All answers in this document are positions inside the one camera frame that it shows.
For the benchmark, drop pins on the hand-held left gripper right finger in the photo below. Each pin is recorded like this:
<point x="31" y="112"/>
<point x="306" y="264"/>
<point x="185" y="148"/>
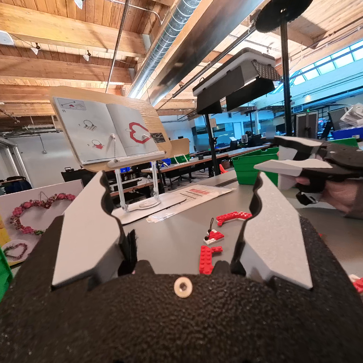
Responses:
<point x="278" y="241"/>

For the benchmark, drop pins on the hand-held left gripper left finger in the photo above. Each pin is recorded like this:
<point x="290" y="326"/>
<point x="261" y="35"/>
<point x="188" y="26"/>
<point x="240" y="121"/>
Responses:
<point x="85" y="241"/>

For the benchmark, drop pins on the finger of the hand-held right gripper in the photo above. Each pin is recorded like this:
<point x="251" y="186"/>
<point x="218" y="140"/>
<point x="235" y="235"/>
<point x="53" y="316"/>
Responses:
<point x="292" y="166"/>
<point x="295" y="141"/>

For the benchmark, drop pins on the red lego heart frame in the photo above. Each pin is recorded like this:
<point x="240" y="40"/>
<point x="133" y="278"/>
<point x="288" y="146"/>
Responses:
<point x="232" y="217"/>

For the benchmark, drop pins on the small red lego plate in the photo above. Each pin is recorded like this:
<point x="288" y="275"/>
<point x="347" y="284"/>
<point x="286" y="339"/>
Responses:
<point x="217" y="249"/>

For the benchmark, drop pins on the lego box with heart picture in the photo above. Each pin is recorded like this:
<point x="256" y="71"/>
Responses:
<point x="42" y="204"/>

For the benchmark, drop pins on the red lego wedge plate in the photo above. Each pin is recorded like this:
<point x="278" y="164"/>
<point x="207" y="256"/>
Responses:
<point x="358" y="285"/>

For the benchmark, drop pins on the lego instruction booklet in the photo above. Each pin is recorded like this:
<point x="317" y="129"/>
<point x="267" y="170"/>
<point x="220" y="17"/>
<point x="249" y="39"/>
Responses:
<point x="93" y="119"/>

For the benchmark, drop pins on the person's right hand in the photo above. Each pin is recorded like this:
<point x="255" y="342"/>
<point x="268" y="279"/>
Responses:
<point x="346" y="195"/>

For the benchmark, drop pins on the green plastic bin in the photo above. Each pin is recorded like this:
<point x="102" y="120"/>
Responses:
<point x="4" y="278"/>
<point x="249" y="167"/>
<point x="344" y="142"/>

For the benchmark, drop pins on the computer monitor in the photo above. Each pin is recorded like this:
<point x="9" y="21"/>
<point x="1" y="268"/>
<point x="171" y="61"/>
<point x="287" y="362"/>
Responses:
<point x="306" y="124"/>

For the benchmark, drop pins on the blue plastic bin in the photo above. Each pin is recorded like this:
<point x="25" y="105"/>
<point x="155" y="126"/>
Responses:
<point x="348" y="133"/>

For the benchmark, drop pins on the long wooden table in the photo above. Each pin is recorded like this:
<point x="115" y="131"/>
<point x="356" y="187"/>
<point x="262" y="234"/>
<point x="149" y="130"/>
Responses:
<point x="241" y="151"/>

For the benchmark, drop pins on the orange cone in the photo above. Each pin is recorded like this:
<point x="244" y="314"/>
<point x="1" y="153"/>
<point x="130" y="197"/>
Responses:
<point x="223" y="170"/>

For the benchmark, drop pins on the black light stand pole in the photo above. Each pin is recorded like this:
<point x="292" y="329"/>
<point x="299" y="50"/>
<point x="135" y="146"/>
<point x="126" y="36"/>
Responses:
<point x="285" y="71"/>

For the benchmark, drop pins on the black tripod pole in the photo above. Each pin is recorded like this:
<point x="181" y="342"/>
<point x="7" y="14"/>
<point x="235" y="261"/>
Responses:
<point x="213" y="147"/>

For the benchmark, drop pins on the overhead light panel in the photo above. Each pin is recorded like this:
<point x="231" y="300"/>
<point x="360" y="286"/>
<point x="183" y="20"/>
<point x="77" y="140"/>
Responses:
<point x="227" y="82"/>

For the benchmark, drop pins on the printed sheet in plastic sleeve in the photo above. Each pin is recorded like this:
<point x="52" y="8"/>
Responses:
<point x="198" y="195"/>

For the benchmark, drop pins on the clear acrylic stand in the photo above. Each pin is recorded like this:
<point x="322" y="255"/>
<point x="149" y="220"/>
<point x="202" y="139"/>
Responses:
<point x="181" y="159"/>

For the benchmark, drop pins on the wooden book stand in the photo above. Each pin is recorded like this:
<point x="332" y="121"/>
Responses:
<point x="153" y="119"/>

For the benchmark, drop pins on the silver air duct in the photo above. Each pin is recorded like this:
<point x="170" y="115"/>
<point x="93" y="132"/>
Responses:
<point x="167" y="42"/>

